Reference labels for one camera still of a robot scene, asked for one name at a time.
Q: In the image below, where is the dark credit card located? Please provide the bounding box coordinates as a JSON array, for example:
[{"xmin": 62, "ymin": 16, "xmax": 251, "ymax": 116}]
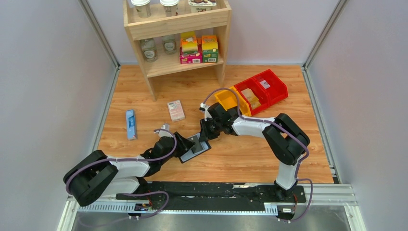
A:
[{"xmin": 189, "ymin": 135, "xmax": 207, "ymax": 154}]

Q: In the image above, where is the black leather card holder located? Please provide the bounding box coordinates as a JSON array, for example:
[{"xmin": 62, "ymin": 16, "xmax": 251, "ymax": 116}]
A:
[{"xmin": 179, "ymin": 133, "xmax": 211, "ymax": 163}]

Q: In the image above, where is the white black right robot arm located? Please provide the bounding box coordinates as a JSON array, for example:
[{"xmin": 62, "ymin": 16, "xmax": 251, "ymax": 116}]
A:
[{"xmin": 199, "ymin": 103, "xmax": 310, "ymax": 191}]

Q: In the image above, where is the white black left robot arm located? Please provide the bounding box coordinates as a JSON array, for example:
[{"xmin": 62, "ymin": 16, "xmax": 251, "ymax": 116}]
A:
[{"xmin": 63, "ymin": 128, "xmax": 195, "ymax": 206}]

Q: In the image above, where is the pink white card box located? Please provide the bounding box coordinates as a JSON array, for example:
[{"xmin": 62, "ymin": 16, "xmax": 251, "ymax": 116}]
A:
[{"xmin": 167, "ymin": 100, "xmax": 185, "ymax": 122}]

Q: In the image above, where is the tan card in bin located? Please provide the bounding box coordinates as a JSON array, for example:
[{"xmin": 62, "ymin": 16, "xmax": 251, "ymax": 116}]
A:
[{"xmin": 242, "ymin": 89, "xmax": 261, "ymax": 109}]

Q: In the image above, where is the white card in bin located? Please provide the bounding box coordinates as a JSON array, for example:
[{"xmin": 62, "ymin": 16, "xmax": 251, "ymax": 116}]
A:
[{"xmin": 259, "ymin": 80, "xmax": 270, "ymax": 89}]

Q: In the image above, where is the yellow plastic bin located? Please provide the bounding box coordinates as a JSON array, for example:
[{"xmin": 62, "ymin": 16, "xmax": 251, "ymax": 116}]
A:
[{"xmin": 214, "ymin": 86, "xmax": 252, "ymax": 116}]

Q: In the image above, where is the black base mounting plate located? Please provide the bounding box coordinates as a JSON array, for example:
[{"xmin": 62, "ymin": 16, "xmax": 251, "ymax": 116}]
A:
[{"xmin": 136, "ymin": 181, "xmax": 306, "ymax": 211}]

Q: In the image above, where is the blue toothpaste box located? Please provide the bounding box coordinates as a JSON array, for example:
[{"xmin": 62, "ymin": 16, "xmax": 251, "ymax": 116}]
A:
[{"xmin": 126, "ymin": 109, "xmax": 137, "ymax": 141}]

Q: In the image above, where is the red plastic bin middle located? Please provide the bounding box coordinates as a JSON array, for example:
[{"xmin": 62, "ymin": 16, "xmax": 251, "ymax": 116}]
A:
[{"xmin": 234, "ymin": 78, "xmax": 270, "ymax": 116}]

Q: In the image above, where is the red plastic bin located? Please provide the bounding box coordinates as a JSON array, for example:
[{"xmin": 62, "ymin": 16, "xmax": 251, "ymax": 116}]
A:
[
  {"xmin": 252, "ymin": 69, "xmax": 288, "ymax": 106},
  {"xmin": 234, "ymin": 78, "xmax": 270, "ymax": 116}
]

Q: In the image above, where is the red plastic bin far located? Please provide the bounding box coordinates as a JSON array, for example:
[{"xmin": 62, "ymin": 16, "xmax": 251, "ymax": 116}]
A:
[{"xmin": 252, "ymin": 69, "xmax": 288, "ymax": 106}]

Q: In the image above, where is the pink orange snack box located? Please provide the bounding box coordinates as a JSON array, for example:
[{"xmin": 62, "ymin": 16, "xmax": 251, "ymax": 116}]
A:
[{"xmin": 179, "ymin": 31, "xmax": 203, "ymax": 64}]

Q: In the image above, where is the green orange snack box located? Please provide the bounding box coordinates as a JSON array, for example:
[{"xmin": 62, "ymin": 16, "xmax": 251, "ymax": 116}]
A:
[{"xmin": 201, "ymin": 35, "xmax": 219, "ymax": 63}]

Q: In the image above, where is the glass jar right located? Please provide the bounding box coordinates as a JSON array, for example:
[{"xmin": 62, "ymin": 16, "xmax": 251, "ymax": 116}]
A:
[{"xmin": 161, "ymin": 35, "xmax": 177, "ymax": 54}]

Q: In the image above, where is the glass jar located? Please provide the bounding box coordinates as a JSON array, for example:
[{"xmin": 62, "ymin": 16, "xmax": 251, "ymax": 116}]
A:
[
  {"xmin": 161, "ymin": 35, "xmax": 177, "ymax": 54},
  {"xmin": 140, "ymin": 38, "xmax": 157, "ymax": 62}
]

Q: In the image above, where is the glass jar left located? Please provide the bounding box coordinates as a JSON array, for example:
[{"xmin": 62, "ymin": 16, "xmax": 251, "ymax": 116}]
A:
[{"xmin": 140, "ymin": 38, "xmax": 157, "ymax": 62}]

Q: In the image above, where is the chocolate pudding tub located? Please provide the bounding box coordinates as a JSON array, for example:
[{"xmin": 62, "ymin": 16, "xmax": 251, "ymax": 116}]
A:
[{"xmin": 188, "ymin": 0, "xmax": 217, "ymax": 13}]

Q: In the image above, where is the wooden two-tier shelf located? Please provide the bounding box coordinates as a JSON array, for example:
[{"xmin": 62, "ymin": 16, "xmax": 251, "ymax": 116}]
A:
[{"xmin": 123, "ymin": 0, "xmax": 232, "ymax": 101}]

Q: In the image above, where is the white lidded cup middle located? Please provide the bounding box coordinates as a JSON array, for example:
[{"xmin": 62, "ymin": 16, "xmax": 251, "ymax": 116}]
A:
[{"xmin": 160, "ymin": 0, "xmax": 179, "ymax": 17}]

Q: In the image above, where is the white lidded cup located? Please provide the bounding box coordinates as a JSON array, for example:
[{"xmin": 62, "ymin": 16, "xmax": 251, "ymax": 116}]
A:
[
  {"xmin": 160, "ymin": 0, "xmax": 179, "ymax": 17},
  {"xmin": 131, "ymin": 0, "xmax": 151, "ymax": 18}
]

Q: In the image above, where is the white lidded cup left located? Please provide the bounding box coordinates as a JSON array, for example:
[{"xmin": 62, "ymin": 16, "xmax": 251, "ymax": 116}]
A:
[{"xmin": 131, "ymin": 0, "xmax": 151, "ymax": 18}]

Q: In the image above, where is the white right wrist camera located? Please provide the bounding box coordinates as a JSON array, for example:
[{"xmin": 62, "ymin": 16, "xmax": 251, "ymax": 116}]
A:
[{"xmin": 199, "ymin": 103, "xmax": 212, "ymax": 121}]

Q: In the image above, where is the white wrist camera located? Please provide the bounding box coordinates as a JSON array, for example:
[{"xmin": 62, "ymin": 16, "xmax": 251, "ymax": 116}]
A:
[
  {"xmin": 158, "ymin": 123, "xmax": 172, "ymax": 137},
  {"xmin": 199, "ymin": 103, "xmax": 212, "ymax": 121}
]

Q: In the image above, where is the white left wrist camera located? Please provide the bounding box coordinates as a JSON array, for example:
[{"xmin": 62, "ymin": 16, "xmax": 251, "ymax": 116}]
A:
[{"xmin": 158, "ymin": 123, "xmax": 172, "ymax": 137}]

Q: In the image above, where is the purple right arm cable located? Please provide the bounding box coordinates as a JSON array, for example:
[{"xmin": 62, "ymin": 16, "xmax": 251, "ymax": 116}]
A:
[{"xmin": 202, "ymin": 88, "xmax": 314, "ymax": 223}]

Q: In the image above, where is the aluminium frame rail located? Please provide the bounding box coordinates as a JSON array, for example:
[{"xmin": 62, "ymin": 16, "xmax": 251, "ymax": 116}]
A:
[{"xmin": 57, "ymin": 183, "xmax": 364, "ymax": 231}]

